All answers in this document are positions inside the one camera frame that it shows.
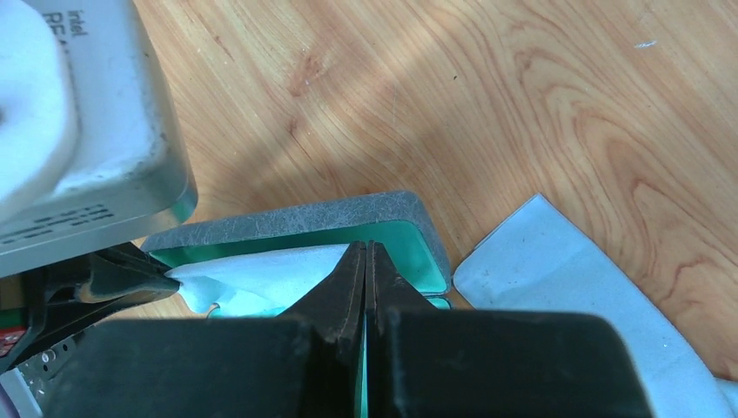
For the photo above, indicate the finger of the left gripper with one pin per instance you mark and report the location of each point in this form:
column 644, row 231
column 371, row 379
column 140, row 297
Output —
column 48, row 304

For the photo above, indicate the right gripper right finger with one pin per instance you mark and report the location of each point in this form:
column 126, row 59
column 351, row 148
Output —
column 422, row 361

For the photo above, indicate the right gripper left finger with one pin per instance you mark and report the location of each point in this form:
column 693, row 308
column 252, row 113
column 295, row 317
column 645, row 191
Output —
column 305, row 362

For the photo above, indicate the light blue cleaning cloth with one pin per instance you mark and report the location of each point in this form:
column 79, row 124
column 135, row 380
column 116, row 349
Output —
column 255, row 284

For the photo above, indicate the grey glasses case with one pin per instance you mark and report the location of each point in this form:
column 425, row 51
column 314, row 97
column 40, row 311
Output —
column 399, row 220

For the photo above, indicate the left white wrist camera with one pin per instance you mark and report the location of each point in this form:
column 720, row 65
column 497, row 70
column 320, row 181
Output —
column 91, row 152

